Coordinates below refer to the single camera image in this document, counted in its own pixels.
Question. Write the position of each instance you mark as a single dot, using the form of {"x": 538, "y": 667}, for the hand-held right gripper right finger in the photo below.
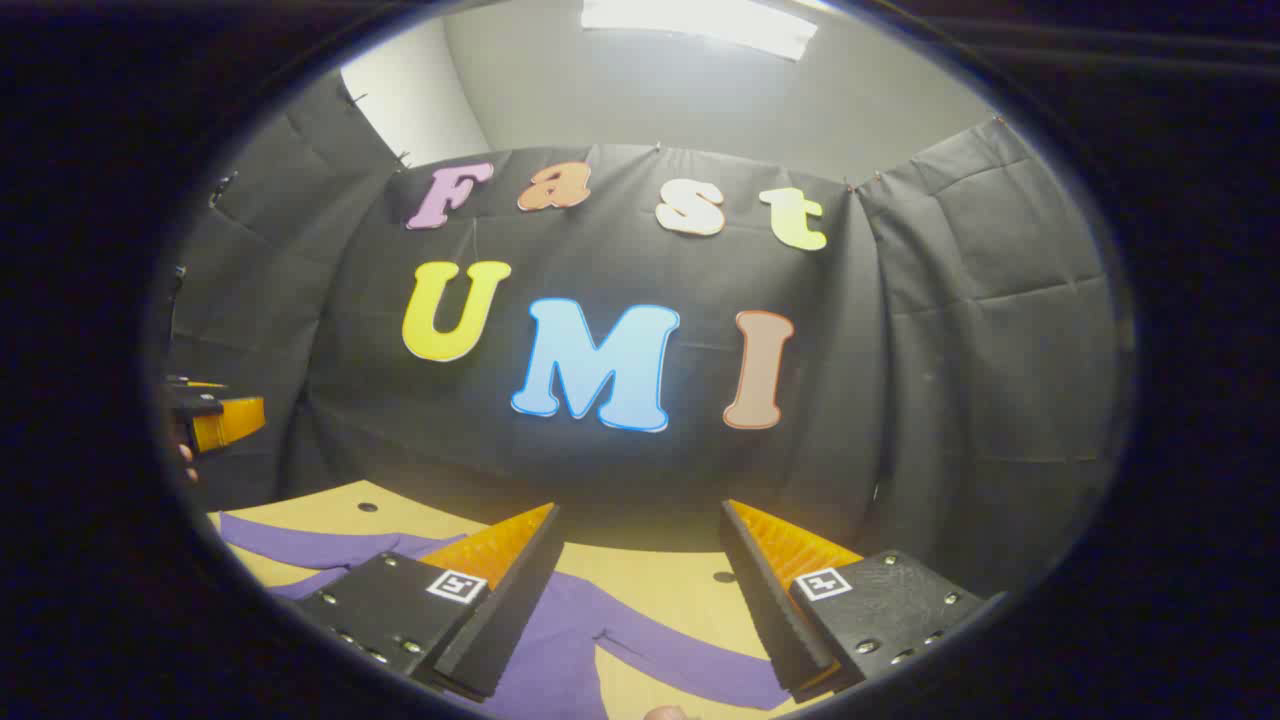
{"x": 775, "y": 610}

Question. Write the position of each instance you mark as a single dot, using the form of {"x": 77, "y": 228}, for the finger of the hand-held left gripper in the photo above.
{"x": 235, "y": 420}
{"x": 195, "y": 384}

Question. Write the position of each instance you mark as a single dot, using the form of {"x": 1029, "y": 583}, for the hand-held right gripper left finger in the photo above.
{"x": 510, "y": 610}

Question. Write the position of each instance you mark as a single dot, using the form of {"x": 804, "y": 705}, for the purple button shirt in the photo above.
{"x": 560, "y": 640}

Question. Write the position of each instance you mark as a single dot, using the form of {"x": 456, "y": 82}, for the black backdrop cloth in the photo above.
{"x": 900, "y": 350}

